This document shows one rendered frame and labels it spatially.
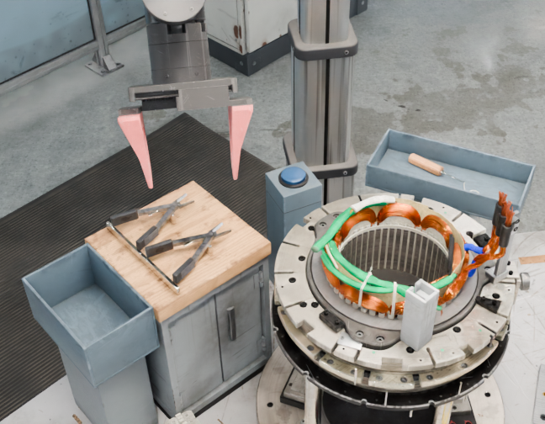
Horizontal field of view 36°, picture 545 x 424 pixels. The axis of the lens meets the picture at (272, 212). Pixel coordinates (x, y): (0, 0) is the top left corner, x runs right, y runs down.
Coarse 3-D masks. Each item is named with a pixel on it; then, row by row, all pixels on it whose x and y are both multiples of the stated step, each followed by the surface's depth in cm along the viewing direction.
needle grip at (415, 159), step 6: (414, 156) 138; (420, 156) 138; (414, 162) 138; (420, 162) 138; (426, 162) 137; (432, 162) 137; (426, 168) 137; (432, 168) 136; (438, 168) 136; (438, 174) 136
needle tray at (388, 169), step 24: (384, 144) 139; (408, 144) 140; (432, 144) 138; (384, 168) 132; (408, 168) 138; (456, 168) 138; (480, 168) 137; (504, 168) 135; (528, 168) 133; (408, 192) 133; (432, 192) 131; (456, 192) 129; (480, 192) 134; (504, 192) 134; (528, 192) 134; (480, 216) 130
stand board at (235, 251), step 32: (192, 192) 129; (128, 224) 124; (192, 224) 124; (224, 224) 123; (128, 256) 119; (160, 256) 119; (192, 256) 118; (224, 256) 118; (256, 256) 119; (160, 288) 114; (192, 288) 114; (160, 320) 112
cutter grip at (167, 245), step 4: (168, 240) 117; (156, 244) 116; (160, 244) 116; (164, 244) 116; (168, 244) 116; (172, 244) 117; (148, 248) 116; (152, 248) 116; (156, 248) 116; (160, 248) 116; (164, 248) 117; (168, 248) 117; (172, 248) 117; (148, 252) 116; (152, 252) 116; (156, 252) 116; (160, 252) 117; (148, 256) 116; (152, 256) 117
